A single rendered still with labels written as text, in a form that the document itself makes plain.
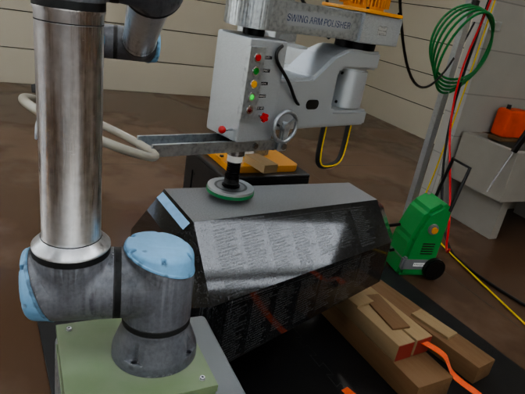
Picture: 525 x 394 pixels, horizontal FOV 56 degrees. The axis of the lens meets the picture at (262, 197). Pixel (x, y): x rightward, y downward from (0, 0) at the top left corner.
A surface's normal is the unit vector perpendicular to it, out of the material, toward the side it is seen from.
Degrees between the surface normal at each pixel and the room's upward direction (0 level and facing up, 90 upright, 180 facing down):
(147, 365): 68
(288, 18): 90
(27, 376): 0
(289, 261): 45
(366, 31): 90
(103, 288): 62
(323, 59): 40
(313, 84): 90
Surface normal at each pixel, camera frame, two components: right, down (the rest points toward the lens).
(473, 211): -0.90, 0.03
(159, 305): 0.27, 0.36
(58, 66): 0.03, 0.39
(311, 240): 0.50, -0.36
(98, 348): 0.13, -0.93
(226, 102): -0.74, 0.14
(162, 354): 0.37, 0.03
